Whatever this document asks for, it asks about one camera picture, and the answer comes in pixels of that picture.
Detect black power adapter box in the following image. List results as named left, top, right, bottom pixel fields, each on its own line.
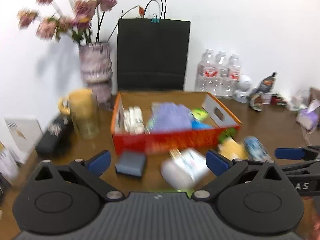
left=35, top=114, right=74, bottom=159

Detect dark red small box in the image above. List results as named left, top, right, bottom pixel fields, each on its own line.
left=271, top=94, right=287, bottom=107

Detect white card box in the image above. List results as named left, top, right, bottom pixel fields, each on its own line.
left=4, top=116, right=43, bottom=164

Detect blue white tube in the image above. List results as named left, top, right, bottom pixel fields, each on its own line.
left=191, top=120, right=214, bottom=130

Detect yellow plush toy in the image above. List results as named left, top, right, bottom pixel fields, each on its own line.
left=218, top=137, right=248, bottom=160

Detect black paper bag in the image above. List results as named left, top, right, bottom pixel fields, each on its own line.
left=117, top=0, right=191, bottom=90

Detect clear glass cup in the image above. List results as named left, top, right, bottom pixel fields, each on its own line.
left=69, top=92, right=99, bottom=139

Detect white cotton swab container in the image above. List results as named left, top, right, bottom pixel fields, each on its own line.
left=160, top=148, right=210, bottom=190

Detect purple ceramic vase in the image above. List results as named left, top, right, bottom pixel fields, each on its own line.
left=79, top=42, right=113, bottom=104

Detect teal binder clip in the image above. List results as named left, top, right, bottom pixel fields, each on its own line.
left=151, top=14, right=159, bottom=23

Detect orange red cardboard box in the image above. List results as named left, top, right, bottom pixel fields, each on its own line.
left=111, top=91, right=241, bottom=154

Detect purple tissue pack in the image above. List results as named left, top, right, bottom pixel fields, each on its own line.
left=296, top=99, right=319, bottom=131

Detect dried pink flowers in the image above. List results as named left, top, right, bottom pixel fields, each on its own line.
left=17, top=0, right=140, bottom=43

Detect yellow mug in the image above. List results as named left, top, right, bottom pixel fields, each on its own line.
left=57, top=88, right=95, bottom=120

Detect white robot figurine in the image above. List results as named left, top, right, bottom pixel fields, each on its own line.
left=234, top=74, right=252, bottom=103

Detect water bottle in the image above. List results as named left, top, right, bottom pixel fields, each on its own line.
left=195, top=49, right=217, bottom=92
left=212, top=51, right=228, bottom=96
left=225, top=54, right=241, bottom=98

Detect dark blue charger block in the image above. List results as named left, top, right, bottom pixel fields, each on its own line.
left=115, top=151, right=147, bottom=178

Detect middle water bottle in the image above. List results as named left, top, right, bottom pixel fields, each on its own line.
left=212, top=51, right=228, bottom=96

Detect right water bottle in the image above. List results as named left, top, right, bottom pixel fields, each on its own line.
left=225, top=54, right=241, bottom=98

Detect left water bottle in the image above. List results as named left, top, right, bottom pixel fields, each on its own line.
left=195, top=49, right=217, bottom=92

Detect blue tissue pack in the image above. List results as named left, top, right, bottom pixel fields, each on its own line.
left=244, top=136, right=271, bottom=161

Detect purple knitted cloth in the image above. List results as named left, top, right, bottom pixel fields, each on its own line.
left=146, top=102, right=194, bottom=133

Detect small white food box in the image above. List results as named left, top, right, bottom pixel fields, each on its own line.
left=262, top=92, right=272, bottom=105

